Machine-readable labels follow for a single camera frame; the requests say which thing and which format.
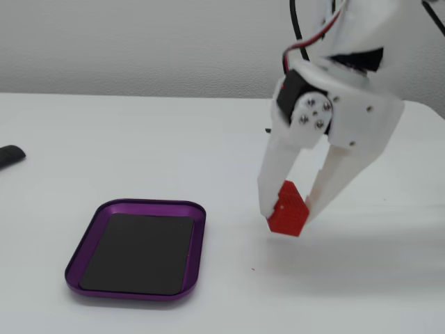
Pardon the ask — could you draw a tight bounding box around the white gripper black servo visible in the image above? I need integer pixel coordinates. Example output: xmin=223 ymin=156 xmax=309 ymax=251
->
xmin=256 ymin=57 xmax=406 ymax=224

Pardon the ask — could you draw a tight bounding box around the thick black cable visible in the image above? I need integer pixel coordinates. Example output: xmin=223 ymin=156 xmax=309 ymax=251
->
xmin=289 ymin=0 xmax=310 ymax=62

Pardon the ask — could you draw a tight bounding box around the black rounded object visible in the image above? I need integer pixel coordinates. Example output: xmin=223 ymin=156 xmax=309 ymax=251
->
xmin=0 ymin=145 xmax=26 ymax=170

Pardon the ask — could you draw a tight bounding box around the purple metal tray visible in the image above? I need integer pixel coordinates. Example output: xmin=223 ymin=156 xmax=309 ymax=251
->
xmin=64 ymin=198 xmax=207 ymax=301

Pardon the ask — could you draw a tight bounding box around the red studded block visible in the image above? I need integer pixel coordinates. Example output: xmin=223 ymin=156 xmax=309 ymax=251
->
xmin=266 ymin=180 xmax=311 ymax=238

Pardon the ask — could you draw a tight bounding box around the red white black servo wire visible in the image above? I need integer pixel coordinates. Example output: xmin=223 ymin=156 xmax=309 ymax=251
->
xmin=281 ymin=0 xmax=350 ymax=76

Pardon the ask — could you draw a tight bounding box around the thin black cable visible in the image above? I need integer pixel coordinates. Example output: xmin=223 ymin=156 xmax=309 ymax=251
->
xmin=421 ymin=0 xmax=445 ymax=35

